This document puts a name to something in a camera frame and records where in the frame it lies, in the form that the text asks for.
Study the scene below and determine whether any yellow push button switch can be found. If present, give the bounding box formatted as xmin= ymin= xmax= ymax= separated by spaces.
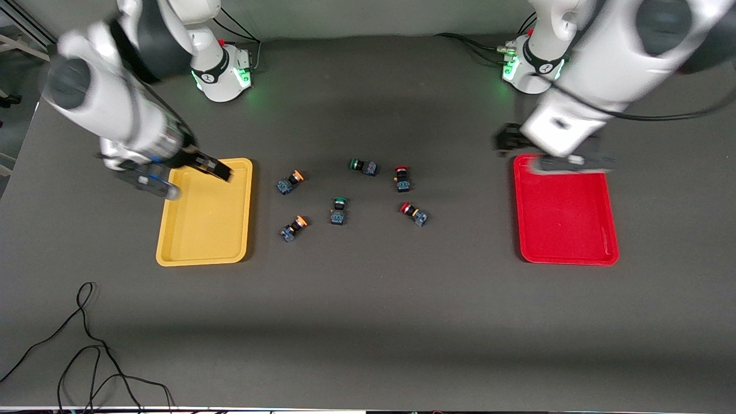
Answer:
xmin=276 ymin=170 xmax=305 ymax=196
xmin=279 ymin=216 xmax=309 ymax=243

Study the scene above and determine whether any red plastic tray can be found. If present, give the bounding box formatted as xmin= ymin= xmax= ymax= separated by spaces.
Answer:
xmin=513 ymin=154 xmax=620 ymax=266

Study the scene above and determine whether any yellow plastic tray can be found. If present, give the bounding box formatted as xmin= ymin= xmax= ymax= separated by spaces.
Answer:
xmin=155 ymin=158 xmax=254 ymax=267

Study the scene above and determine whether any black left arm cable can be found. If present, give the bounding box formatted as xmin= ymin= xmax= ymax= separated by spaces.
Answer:
xmin=549 ymin=80 xmax=736 ymax=122

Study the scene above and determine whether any light wooden frame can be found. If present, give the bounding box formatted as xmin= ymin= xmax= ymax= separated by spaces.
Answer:
xmin=0 ymin=32 xmax=51 ymax=63

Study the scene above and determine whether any thin black loose cable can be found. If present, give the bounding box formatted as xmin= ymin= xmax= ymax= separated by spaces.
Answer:
xmin=0 ymin=282 xmax=176 ymax=414

